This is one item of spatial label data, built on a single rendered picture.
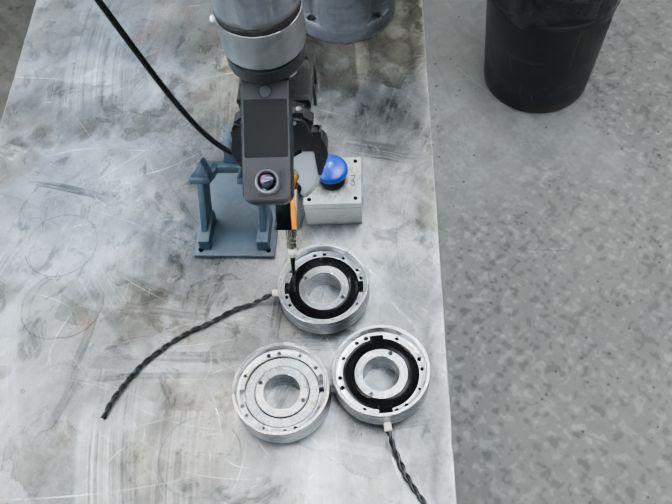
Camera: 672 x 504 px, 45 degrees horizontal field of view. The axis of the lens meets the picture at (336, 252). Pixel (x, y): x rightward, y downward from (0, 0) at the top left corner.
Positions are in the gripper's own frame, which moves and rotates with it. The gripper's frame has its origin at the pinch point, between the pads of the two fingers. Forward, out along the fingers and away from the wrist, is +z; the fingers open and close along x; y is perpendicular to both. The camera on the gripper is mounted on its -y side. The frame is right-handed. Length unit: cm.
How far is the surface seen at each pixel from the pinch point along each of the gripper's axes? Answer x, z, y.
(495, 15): -33, 66, 98
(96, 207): 27.3, 13.0, 6.9
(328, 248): -3.7, 9.5, -1.1
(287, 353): 0.2, 10.1, -14.4
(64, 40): 39, 13, 37
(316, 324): -2.9, 9.2, -11.2
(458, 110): -26, 93, 93
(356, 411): -7.7, 9.4, -21.1
